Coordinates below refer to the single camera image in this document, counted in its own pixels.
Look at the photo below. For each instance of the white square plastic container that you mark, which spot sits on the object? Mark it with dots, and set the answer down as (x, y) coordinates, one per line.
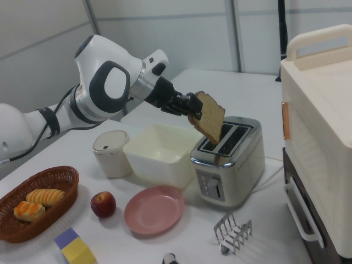
(162, 167)

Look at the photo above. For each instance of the brown wicker basket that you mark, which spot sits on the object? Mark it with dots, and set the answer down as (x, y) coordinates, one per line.
(57, 178)

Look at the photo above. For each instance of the cream chrome two-slot toaster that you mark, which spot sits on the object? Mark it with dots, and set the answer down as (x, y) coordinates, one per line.
(247, 165)

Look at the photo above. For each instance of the black pole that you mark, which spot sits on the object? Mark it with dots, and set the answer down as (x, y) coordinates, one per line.
(282, 33)

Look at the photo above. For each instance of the yellow foam block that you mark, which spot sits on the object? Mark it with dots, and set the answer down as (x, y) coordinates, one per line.
(78, 251)

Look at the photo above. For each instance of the long striped bread roll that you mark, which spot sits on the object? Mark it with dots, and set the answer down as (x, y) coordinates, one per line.
(45, 195)

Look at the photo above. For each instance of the red apple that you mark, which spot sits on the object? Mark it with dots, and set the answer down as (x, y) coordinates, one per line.
(103, 204)

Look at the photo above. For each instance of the brown bread slice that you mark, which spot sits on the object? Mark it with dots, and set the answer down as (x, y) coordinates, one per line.
(211, 121)

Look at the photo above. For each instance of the small cream lidded bin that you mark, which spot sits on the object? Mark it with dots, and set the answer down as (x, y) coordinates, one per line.
(110, 162)

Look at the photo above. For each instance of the purple foam block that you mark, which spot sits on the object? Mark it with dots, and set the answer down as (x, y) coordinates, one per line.
(66, 236)

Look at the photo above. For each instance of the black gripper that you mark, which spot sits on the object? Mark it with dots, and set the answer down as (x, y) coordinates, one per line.
(162, 93)

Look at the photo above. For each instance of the metal toast rack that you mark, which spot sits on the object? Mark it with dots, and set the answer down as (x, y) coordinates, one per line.
(233, 233)

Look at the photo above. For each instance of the black and white toy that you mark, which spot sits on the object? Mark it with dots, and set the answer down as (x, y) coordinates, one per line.
(169, 259)

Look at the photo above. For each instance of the dark brown cabinet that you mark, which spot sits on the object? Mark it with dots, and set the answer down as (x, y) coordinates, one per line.
(321, 247)

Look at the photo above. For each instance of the pink plastic plate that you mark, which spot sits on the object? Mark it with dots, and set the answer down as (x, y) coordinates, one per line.
(154, 210)

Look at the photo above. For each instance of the short glazed bread roll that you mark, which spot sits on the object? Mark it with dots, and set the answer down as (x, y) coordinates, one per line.
(28, 211)

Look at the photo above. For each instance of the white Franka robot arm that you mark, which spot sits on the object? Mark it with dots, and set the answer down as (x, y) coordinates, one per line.
(110, 57)

